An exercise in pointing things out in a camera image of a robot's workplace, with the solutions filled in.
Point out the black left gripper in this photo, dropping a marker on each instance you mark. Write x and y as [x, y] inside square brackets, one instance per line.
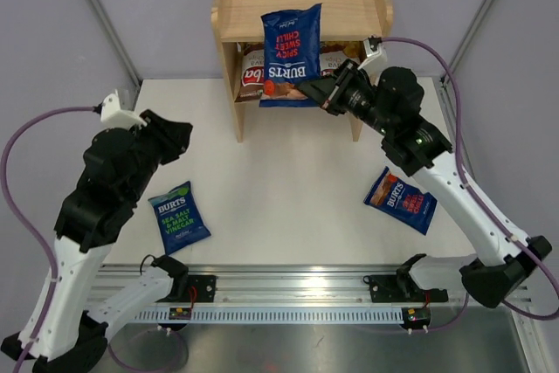
[174, 135]

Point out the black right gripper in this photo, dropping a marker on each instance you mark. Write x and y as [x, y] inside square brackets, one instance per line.
[330, 92]

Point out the Chuba cassava chips bag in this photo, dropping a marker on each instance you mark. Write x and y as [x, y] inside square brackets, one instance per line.
[252, 73]
[334, 53]

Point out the blue burts spicy chilli bag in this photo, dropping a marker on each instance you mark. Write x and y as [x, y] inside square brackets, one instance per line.
[402, 201]
[291, 55]

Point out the blue Burts sea salt vinegar bag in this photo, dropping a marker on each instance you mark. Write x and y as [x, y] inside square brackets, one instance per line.
[178, 219]

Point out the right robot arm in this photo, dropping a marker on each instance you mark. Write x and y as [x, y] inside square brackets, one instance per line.
[505, 254]

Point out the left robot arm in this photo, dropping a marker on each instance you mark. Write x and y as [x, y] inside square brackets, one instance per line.
[62, 335]

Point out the wooden two-tier shelf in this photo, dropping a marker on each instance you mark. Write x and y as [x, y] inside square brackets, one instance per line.
[235, 22]

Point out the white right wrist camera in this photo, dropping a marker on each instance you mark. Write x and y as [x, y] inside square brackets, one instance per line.
[375, 58]

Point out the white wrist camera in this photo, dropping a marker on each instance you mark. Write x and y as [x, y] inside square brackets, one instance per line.
[375, 58]
[113, 115]

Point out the left aluminium frame post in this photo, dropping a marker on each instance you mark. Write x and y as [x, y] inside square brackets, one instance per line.
[113, 38]

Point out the aluminium frame post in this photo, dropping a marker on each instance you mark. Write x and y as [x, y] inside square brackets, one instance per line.
[113, 38]
[479, 18]

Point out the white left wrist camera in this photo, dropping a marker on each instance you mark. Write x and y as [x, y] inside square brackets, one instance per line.
[113, 115]

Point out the right aluminium frame post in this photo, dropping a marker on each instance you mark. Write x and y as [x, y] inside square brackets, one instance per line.
[479, 18]

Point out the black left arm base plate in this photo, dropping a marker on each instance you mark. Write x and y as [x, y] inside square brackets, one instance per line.
[199, 288]

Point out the slotted grey cable duct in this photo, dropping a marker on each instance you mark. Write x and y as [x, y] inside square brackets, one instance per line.
[278, 315]

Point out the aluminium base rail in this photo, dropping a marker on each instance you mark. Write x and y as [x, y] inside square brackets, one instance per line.
[262, 286]

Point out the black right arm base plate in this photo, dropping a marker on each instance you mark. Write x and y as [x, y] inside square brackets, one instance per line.
[399, 288]

